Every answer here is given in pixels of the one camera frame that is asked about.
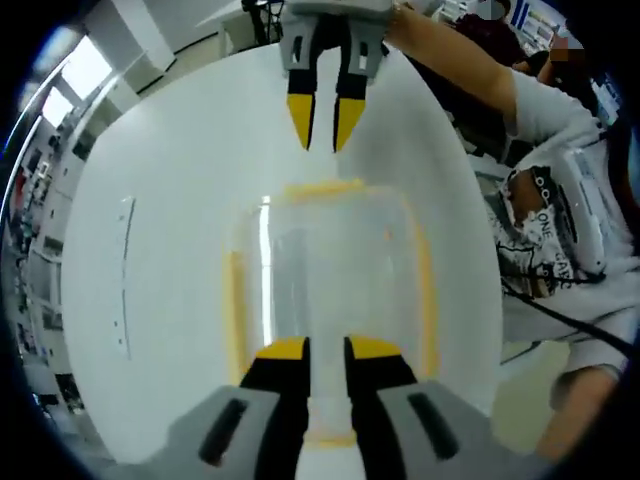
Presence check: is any clear plastic storage box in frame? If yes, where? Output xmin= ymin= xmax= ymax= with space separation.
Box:
xmin=222 ymin=178 xmax=441 ymax=449

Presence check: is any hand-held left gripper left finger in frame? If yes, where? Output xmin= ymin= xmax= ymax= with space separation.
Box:
xmin=159 ymin=335 xmax=312 ymax=480

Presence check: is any storage shelving with items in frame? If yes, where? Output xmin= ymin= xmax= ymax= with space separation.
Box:
xmin=8 ymin=124 xmax=90 ymax=422

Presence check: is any black cable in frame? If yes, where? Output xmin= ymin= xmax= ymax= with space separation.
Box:
xmin=501 ymin=278 xmax=637 ymax=352

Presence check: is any clear lid with yellow latches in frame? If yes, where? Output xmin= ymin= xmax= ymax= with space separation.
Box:
xmin=222 ymin=178 xmax=441 ymax=449

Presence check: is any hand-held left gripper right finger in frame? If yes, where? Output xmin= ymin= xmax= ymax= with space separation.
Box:
xmin=342 ymin=335 xmax=521 ymax=480

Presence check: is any black tripod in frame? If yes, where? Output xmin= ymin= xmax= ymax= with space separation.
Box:
xmin=241 ymin=0 xmax=289 ymax=49

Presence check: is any person in white printed shirt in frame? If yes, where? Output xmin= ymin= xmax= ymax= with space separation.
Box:
xmin=478 ymin=64 xmax=640 ymax=372

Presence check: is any white chest device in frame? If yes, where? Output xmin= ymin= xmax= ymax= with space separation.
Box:
xmin=562 ymin=143 xmax=614 ymax=274

